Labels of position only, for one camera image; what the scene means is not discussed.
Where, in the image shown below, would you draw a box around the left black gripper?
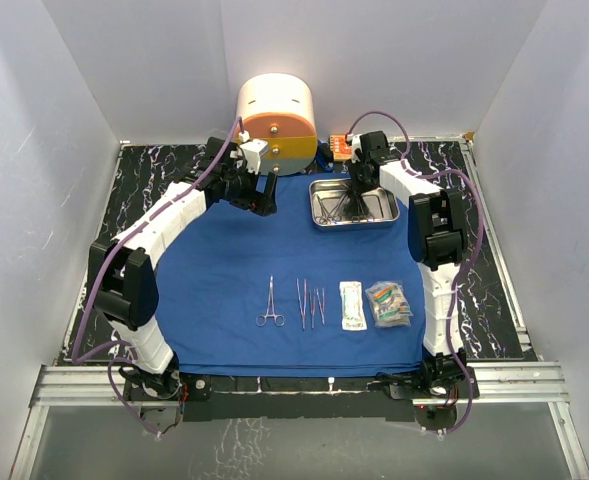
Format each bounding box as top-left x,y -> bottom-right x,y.
222,162 -> 276,217

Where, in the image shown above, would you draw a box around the steel instrument tray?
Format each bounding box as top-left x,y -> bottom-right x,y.
309,178 -> 400,232

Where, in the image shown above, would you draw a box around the blue surgical cloth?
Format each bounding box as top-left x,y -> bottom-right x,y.
156,175 -> 425,377

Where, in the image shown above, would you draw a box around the long serrated steel forceps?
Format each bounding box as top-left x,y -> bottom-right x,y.
296,278 -> 307,331

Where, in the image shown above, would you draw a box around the steel tweezers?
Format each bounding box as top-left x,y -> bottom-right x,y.
308,289 -> 317,330
316,288 -> 326,324

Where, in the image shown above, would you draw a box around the steel forceps ring handles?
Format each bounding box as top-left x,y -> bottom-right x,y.
255,276 -> 285,327

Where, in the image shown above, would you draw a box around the white blue supply packet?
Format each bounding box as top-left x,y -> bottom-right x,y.
366,281 -> 413,324

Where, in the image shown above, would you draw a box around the long white green pouch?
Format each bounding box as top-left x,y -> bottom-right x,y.
339,281 -> 367,332

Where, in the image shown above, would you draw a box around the green clear supply packet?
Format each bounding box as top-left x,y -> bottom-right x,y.
366,285 -> 401,327

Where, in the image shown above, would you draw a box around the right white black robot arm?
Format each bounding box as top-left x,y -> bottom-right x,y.
347,131 -> 468,397

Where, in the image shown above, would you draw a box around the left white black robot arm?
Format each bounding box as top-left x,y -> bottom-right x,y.
88,131 -> 277,399

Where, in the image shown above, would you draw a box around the small orange spiral notebook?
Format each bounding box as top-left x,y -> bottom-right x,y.
329,134 -> 352,162

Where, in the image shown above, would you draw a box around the blue black clip tool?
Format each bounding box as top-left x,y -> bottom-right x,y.
315,142 -> 334,172

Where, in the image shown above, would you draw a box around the metal instruments in tray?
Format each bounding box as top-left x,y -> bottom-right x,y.
312,189 -> 374,226

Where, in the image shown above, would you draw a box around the round three-drawer storage box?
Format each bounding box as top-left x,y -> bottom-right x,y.
236,73 -> 318,176

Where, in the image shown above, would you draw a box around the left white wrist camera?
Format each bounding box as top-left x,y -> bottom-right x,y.
238,130 -> 269,174

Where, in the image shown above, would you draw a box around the aluminium frame rail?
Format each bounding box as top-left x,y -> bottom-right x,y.
11,362 -> 589,479

